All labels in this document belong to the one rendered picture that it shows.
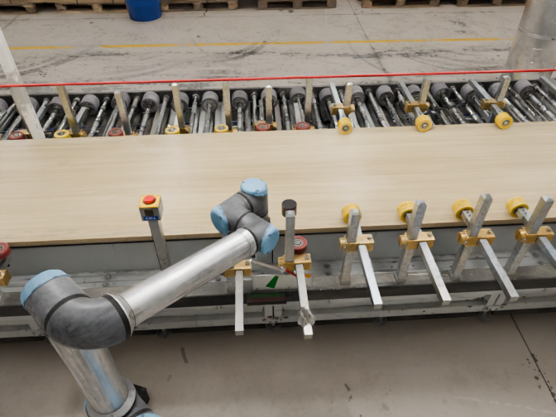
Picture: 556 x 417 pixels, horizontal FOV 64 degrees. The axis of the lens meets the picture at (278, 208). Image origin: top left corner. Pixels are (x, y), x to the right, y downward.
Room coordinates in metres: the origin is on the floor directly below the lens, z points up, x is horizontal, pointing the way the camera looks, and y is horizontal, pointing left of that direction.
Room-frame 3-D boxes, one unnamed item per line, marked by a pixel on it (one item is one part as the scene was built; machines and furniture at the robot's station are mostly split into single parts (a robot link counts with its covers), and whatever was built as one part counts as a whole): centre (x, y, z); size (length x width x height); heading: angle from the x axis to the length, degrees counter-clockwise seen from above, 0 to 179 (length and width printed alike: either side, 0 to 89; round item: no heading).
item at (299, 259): (1.24, -0.07, 0.85); 0.14 x 0.06 x 0.05; 94
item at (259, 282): (1.21, -0.02, 0.75); 0.26 x 0.01 x 0.10; 94
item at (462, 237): (1.29, -0.82, 0.95); 0.14 x 0.06 x 0.05; 94
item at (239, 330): (1.13, 0.16, 0.82); 0.44 x 0.03 x 0.04; 4
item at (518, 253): (1.30, -1.04, 0.92); 0.04 x 0.04 x 0.48; 4
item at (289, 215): (1.24, -0.05, 0.89); 0.04 x 0.04 x 0.48; 4
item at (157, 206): (1.20, 0.46, 1.18); 0.07 x 0.07 x 0.08; 4
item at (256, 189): (1.15, 0.08, 1.28); 0.10 x 0.09 x 0.12; 139
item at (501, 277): (1.22, -0.84, 0.95); 0.50 x 0.04 x 0.04; 4
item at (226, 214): (1.06, 0.15, 1.29); 0.12 x 0.12 x 0.09; 49
